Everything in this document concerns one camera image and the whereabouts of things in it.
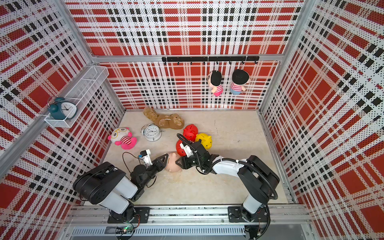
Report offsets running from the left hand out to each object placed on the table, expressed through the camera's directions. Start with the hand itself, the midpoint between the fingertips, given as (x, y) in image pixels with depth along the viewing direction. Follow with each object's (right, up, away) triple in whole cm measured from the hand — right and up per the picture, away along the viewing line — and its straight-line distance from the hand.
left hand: (170, 156), depth 87 cm
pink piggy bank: (+2, -5, -6) cm, 8 cm away
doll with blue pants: (+43, +48, +6) cm, 65 cm away
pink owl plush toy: (-33, +11, +9) cm, 36 cm away
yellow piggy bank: (+21, +9, +4) cm, 23 cm away
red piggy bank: (+5, +3, +3) cm, 7 cm away
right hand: (+7, -3, -4) cm, 8 cm away
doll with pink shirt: (+27, +49, +8) cm, 56 cm away
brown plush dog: (-1, +21, +14) cm, 25 cm away
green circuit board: (-18, -31, -17) cm, 40 cm away
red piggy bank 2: (+11, +14, +9) cm, 20 cm away
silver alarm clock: (-16, +13, +15) cm, 25 cm away
